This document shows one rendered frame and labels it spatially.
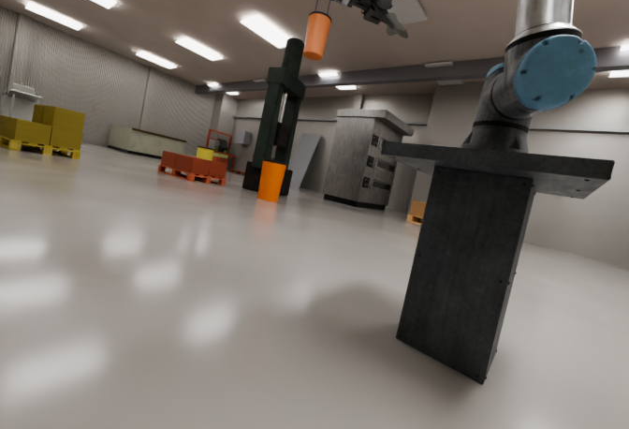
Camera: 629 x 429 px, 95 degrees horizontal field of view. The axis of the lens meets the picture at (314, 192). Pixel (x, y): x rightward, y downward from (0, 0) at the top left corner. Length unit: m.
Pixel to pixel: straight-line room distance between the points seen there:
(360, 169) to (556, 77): 6.09
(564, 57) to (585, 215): 7.81
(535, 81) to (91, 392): 1.08
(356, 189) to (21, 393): 6.43
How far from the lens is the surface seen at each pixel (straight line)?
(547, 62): 0.87
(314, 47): 5.06
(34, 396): 0.74
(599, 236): 8.64
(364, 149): 6.86
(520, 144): 1.02
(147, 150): 12.08
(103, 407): 0.69
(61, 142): 5.71
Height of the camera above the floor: 0.44
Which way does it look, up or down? 3 degrees down
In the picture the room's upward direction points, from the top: 12 degrees clockwise
